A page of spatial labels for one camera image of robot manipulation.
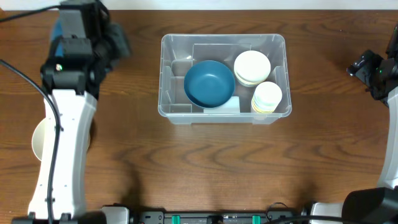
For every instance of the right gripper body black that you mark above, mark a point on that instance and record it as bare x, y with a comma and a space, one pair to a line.
359, 64

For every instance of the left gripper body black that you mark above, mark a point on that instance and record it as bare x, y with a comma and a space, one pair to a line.
116, 40

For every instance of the dark blue bowl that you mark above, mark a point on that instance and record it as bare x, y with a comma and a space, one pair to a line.
55, 43
209, 84

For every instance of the cream large bowl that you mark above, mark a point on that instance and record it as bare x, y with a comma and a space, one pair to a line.
38, 140

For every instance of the cream cup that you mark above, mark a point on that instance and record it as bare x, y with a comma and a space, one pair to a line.
267, 94

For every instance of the white small bowl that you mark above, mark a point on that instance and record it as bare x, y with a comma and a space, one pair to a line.
252, 66

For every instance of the yellow small bowl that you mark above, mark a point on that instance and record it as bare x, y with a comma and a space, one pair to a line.
242, 80

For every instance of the light blue cup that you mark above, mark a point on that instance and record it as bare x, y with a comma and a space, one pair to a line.
273, 104

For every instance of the yellow cup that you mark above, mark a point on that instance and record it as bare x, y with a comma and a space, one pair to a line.
255, 109
262, 106

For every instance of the grey small bowl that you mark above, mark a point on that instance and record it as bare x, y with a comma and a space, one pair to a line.
249, 85

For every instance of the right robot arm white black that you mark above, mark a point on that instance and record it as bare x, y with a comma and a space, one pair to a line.
377, 204

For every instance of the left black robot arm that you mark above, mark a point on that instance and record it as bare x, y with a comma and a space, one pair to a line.
59, 196

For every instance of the clear plastic storage container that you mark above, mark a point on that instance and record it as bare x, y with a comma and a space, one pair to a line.
179, 52

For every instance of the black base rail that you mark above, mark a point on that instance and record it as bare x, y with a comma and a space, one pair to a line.
158, 217

